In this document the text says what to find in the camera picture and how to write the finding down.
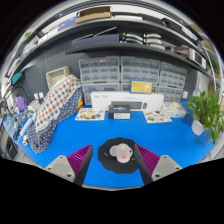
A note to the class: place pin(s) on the red blue checked cloth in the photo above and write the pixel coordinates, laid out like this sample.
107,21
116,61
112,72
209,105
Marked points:
56,100

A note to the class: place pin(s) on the yellow flat box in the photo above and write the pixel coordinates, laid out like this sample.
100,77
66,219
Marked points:
141,87

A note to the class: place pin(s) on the white woven basket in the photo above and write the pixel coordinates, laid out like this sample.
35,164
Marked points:
57,76

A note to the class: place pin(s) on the green potted plant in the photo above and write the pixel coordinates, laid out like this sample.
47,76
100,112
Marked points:
203,111

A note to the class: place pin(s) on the black fuzzy-face mouse pad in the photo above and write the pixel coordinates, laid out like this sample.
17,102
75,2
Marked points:
110,165

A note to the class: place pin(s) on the small black labelled box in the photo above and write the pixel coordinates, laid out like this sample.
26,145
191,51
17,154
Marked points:
119,112

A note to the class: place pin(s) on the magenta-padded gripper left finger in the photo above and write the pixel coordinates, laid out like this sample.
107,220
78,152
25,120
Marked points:
71,165

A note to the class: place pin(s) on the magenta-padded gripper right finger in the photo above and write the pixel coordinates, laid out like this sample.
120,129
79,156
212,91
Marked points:
155,165

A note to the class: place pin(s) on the clear plastic bag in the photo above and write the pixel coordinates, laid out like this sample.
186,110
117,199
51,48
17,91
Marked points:
174,110

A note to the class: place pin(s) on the purple plastic bag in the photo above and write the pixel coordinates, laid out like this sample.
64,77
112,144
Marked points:
20,104

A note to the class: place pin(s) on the pale pink computer mouse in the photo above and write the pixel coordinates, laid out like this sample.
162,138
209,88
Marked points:
122,153

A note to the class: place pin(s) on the yellow red toy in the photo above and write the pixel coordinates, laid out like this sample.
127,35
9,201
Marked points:
80,104

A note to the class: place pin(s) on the long white keyboard box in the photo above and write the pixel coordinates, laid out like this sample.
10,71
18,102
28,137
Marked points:
100,100

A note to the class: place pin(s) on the navy polka-dot cloth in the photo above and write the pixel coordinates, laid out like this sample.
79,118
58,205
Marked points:
43,140

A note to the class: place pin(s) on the colourful printed leaflet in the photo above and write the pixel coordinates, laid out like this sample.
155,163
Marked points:
158,117
90,114

